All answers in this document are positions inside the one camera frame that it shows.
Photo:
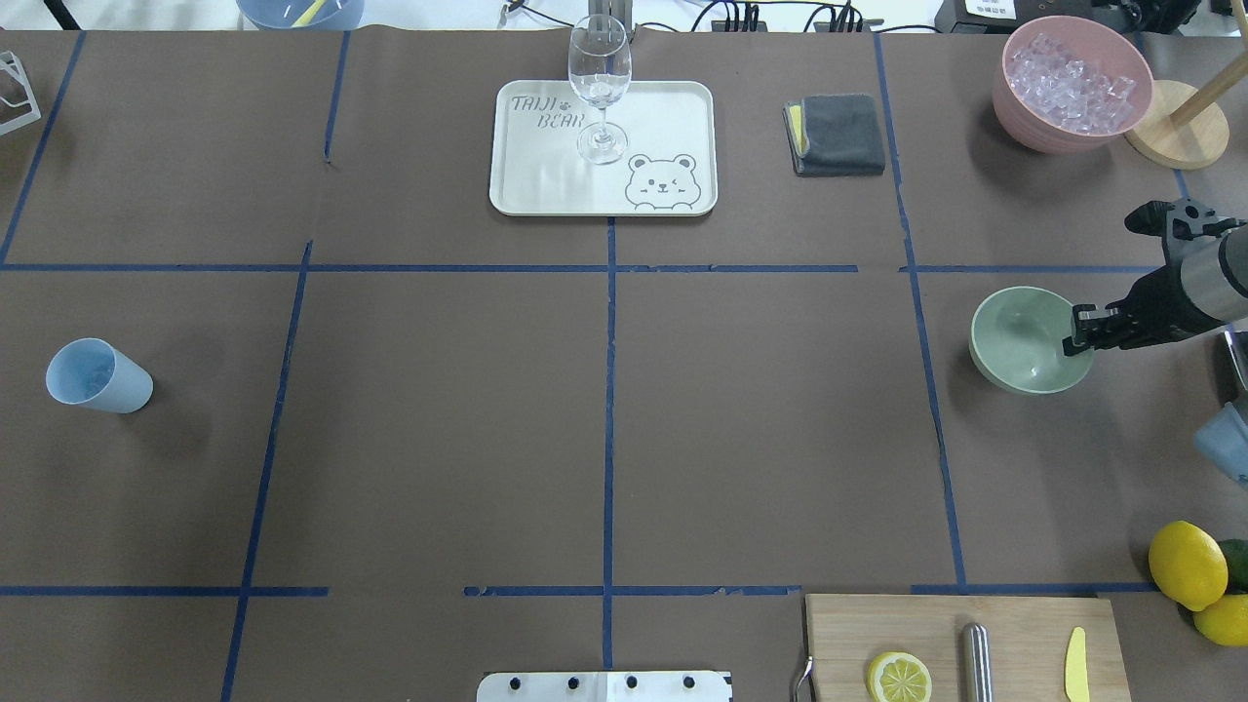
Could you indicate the half lemon slice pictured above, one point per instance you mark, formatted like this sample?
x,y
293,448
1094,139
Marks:
x,y
896,676

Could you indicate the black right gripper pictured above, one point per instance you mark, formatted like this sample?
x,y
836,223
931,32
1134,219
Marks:
x,y
1157,297

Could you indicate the white wire cup rack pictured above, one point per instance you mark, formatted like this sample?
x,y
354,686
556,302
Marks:
x,y
19,106

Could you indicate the pink bowl with ice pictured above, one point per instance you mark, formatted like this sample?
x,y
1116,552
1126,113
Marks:
x,y
1065,85

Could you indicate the blue bowl with fork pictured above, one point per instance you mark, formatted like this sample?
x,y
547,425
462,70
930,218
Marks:
x,y
278,15

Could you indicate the white bear tray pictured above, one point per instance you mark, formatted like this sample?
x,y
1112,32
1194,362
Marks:
x,y
669,169

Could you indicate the green avocado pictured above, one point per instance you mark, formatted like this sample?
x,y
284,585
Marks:
x,y
1235,553

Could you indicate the wooden cutting board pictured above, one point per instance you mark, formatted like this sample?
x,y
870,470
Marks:
x,y
1028,639

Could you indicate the clear wine glass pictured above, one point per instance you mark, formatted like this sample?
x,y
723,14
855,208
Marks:
x,y
599,69

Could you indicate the yellow plastic knife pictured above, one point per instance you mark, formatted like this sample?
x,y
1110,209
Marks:
x,y
1076,679

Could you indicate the wooden stand with round base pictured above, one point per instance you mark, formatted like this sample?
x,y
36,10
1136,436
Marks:
x,y
1184,128

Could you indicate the steel cylindrical handle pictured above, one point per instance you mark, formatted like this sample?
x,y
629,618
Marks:
x,y
977,667

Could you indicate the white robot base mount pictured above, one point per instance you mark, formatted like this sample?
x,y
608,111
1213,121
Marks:
x,y
695,685

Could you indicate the grey folded cloth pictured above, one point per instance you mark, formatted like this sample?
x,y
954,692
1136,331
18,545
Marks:
x,y
834,135

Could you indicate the whole yellow lemon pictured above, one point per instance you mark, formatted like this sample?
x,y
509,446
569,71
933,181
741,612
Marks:
x,y
1188,566

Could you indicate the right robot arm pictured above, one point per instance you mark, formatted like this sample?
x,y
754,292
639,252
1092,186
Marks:
x,y
1197,291

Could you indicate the light blue plastic cup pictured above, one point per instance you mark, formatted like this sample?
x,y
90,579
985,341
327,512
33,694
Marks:
x,y
92,374

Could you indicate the light green bowl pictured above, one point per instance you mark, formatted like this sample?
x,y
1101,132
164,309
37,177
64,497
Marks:
x,y
1017,342

